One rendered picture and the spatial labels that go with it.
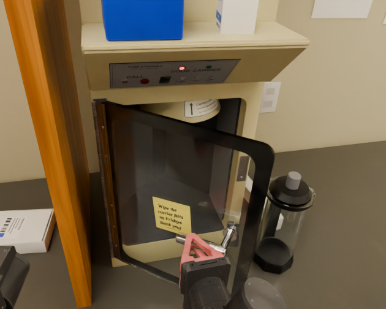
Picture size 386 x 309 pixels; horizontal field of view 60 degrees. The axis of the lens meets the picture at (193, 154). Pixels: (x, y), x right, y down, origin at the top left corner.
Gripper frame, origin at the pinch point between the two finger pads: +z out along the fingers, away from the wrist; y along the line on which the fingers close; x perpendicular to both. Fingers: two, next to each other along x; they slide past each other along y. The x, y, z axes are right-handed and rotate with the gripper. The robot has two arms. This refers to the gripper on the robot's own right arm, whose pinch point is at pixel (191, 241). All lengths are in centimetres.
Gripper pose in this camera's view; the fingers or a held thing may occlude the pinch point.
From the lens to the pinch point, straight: 58.4
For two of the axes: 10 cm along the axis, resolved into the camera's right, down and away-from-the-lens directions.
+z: -2.5, -5.6, 7.9
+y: 0.6, -8.2, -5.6
